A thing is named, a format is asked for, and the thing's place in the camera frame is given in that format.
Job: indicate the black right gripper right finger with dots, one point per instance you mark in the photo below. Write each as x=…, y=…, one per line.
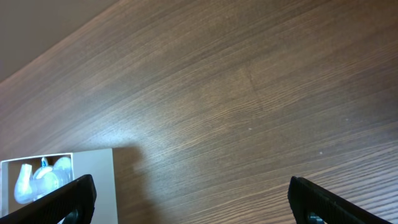
x=311, y=203

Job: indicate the white cardboard box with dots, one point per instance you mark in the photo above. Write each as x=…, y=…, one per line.
x=97, y=163

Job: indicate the dark blue spray bottle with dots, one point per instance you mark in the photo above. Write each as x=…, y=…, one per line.
x=30, y=187

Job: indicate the blue white toothbrush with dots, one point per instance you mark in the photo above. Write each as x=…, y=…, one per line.
x=44, y=162

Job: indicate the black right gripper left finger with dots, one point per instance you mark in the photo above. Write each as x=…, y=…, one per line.
x=72, y=203

